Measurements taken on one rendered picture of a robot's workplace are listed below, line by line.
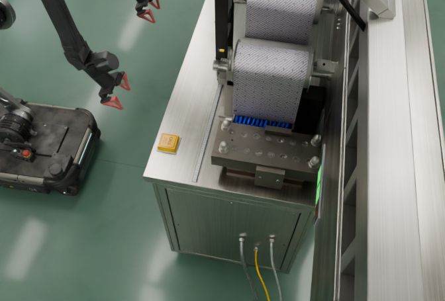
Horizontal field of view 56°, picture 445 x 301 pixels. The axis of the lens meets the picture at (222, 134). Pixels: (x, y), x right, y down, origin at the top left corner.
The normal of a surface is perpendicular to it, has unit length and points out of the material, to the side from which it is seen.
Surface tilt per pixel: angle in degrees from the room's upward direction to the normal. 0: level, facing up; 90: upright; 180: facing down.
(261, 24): 92
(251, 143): 0
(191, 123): 0
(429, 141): 0
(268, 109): 90
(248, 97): 90
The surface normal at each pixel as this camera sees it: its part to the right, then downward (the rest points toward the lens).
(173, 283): 0.00, -0.58
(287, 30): -0.20, 0.82
